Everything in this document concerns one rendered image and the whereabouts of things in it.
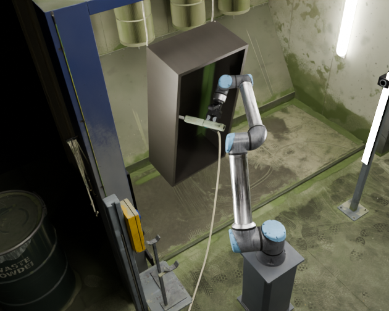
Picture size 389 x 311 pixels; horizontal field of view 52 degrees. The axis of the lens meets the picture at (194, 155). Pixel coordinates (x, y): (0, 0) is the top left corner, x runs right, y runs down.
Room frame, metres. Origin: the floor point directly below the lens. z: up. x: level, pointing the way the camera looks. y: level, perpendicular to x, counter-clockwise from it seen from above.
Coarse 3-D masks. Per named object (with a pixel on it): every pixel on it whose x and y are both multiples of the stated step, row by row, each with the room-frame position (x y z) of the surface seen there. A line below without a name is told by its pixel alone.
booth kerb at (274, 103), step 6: (282, 96) 4.05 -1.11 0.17; (288, 96) 4.10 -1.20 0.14; (294, 96) 4.14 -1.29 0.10; (270, 102) 3.95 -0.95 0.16; (276, 102) 4.00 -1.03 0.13; (282, 102) 4.05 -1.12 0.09; (258, 108) 3.86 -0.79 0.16; (264, 108) 3.91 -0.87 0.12; (270, 108) 3.95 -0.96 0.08; (234, 120) 3.68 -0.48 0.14; (240, 120) 3.72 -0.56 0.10; (246, 120) 3.77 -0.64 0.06; (234, 126) 3.68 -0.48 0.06; (138, 162) 3.06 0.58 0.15; (144, 162) 3.10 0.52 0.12; (126, 168) 2.99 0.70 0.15; (132, 168) 3.03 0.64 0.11; (138, 168) 3.06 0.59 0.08
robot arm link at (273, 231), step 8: (264, 224) 1.55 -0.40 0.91; (272, 224) 1.55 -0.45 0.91; (280, 224) 1.55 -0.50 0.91; (264, 232) 1.49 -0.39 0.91; (272, 232) 1.49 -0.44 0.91; (280, 232) 1.49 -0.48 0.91; (264, 240) 1.46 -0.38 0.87; (272, 240) 1.44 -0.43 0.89; (280, 240) 1.45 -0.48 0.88; (264, 248) 1.44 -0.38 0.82; (272, 248) 1.44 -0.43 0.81; (280, 248) 1.45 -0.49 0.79
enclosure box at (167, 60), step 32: (192, 32) 2.63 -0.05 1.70; (224, 32) 2.65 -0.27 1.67; (160, 64) 2.33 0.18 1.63; (192, 64) 2.28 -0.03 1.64; (224, 64) 2.73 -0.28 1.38; (160, 96) 2.38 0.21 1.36; (192, 96) 2.82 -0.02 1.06; (160, 128) 2.43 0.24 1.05; (192, 128) 2.91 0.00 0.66; (160, 160) 2.48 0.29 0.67; (192, 160) 2.66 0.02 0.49
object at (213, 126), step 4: (180, 116) 2.40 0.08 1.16; (188, 116) 2.37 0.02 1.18; (184, 120) 2.36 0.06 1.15; (188, 120) 2.34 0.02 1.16; (192, 120) 2.33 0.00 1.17; (196, 120) 2.32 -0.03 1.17; (200, 120) 2.31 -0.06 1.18; (204, 120) 2.30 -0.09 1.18; (208, 120) 2.30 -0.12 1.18; (196, 124) 2.31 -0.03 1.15; (200, 124) 2.29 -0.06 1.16; (204, 124) 2.28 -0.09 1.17; (208, 124) 2.27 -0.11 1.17; (212, 124) 2.26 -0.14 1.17; (216, 124) 2.25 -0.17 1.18; (220, 124) 2.24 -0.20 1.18; (212, 128) 2.26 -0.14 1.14; (216, 128) 2.23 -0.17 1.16; (220, 128) 2.22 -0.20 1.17; (224, 128) 2.24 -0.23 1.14; (216, 132) 2.38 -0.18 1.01
